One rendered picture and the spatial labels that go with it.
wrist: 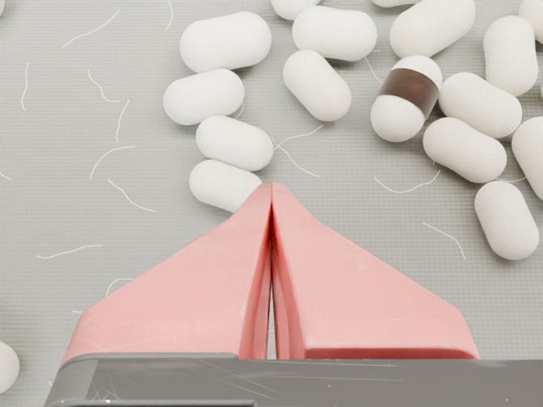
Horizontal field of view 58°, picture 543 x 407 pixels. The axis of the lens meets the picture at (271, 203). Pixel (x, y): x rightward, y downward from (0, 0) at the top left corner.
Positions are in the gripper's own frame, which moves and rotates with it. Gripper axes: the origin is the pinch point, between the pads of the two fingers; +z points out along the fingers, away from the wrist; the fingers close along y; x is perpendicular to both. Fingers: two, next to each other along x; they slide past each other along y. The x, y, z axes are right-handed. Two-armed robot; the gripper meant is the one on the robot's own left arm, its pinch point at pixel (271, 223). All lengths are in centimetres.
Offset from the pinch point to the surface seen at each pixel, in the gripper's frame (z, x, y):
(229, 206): 5.5, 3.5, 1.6
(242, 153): 6.8, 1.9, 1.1
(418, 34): 10.1, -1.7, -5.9
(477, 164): 6.3, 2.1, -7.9
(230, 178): 5.9, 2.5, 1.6
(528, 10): 11.5, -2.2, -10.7
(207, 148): 7.1, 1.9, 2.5
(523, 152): 7.0, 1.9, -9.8
